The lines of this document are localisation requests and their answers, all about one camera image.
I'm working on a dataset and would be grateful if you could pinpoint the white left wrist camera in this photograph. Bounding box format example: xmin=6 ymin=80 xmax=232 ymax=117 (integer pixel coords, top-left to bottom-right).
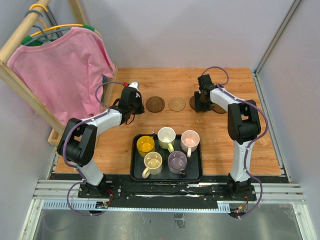
xmin=128 ymin=81 xmax=140 ymax=92

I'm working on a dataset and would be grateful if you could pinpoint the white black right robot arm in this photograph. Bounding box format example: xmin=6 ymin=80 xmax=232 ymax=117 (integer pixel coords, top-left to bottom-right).
xmin=194 ymin=74 xmax=261 ymax=201

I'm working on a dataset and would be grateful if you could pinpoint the aluminium frame post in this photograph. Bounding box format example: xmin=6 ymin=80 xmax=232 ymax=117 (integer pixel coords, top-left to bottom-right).
xmin=253 ymin=0 xmax=305 ymax=75

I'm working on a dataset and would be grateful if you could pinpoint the pink t-shirt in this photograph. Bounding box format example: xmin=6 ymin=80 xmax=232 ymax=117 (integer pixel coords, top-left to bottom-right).
xmin=7 ymin=27 xmax=115 ymax=126

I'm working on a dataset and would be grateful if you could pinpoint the grey slotted cable duct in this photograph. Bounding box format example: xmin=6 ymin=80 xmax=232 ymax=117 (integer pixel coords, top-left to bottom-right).
xmin=42 ymin=199 xmax=231 ymax=214

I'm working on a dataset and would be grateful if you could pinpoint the yellow translucent cup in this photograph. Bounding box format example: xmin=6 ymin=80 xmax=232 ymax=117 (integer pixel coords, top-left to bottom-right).
xmin=136 ymin=135 xmax=156 ymax=157

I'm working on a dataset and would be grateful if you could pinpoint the yellow clothes hanger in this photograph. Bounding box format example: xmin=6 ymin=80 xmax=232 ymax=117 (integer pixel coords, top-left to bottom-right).
xmin=24 ymin=3 xmax=102 ymax=37

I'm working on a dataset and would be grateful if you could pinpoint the black plastic tray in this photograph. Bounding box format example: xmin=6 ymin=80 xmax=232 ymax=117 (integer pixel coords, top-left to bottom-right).
xmin=130 ymin=134 xmax=203 ymax=182

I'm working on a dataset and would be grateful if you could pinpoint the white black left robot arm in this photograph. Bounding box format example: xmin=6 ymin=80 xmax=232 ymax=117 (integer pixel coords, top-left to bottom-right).
xmin=57 ymin=85 xmax=145 ymax=198

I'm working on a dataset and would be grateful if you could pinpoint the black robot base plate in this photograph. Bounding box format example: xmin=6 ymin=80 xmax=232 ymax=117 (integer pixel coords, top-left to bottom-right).
xmin=78 ymin=174 xmax=254 ymax=207

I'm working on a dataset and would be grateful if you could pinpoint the dark wooden coaster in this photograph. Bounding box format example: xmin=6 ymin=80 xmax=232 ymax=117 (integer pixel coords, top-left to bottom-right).
xmin=189 ymin=96 xmax=196 ymax=110
xmin=145 ymin=96 xmax=165 ymax=113
xmin=212 ymin=103 xmax=227 ymax=114

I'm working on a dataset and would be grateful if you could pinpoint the small woven rattan coaster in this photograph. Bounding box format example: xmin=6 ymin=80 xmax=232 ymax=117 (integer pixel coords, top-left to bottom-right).
xmin=168 ymin=97 xmax=186 ymax=112

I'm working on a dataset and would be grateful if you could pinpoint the grey clothes hanger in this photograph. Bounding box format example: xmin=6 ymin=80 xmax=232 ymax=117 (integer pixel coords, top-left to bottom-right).
xmin=20 ymin=25 xmax=71 ymax=46

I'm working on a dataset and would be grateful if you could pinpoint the wooden clothes rack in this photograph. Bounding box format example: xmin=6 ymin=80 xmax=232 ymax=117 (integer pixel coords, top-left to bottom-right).
xmin=0 ymin=0 xmax=114 ymax=147

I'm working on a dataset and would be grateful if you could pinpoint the pink mug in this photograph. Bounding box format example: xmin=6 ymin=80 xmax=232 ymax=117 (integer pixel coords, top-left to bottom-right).
xmin=180 ymin=130 xmax=200 ymax=158

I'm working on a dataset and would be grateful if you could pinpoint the green clothes hanger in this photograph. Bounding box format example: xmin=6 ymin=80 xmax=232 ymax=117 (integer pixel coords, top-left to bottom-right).
xmin=21 ymin=23 xmax=102 ymax=46

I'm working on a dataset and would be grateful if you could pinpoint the pale green mug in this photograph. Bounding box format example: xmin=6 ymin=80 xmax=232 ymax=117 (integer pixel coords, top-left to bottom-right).
xmin=157 ymin=127 xmax=176 ymax=153

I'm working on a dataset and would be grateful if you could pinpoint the purple mug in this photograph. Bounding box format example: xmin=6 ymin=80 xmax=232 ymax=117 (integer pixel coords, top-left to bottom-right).
xmin=167 ymin=151 xmax=188 ymax=177

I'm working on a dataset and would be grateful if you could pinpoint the cream mug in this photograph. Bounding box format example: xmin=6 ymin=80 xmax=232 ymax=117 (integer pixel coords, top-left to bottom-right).
xmin=142 ymin=151 xmax=163 ymax=179

